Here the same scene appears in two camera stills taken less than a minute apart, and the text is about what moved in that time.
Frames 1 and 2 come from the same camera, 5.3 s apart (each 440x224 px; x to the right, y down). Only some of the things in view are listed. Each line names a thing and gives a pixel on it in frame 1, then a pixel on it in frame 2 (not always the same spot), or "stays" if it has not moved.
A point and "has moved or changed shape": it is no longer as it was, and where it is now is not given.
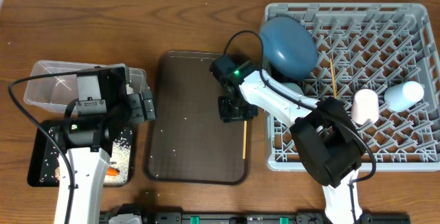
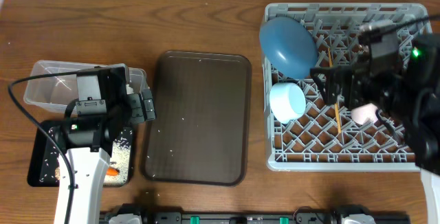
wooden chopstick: x=245 y=137 has moved or changed shape
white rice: x=119 y=159 stays
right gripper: x=227 y=115 -> x=355 y=80
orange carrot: x=112 y=171 stays
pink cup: x=366 y=106 stays
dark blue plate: x=289 y=47 stays
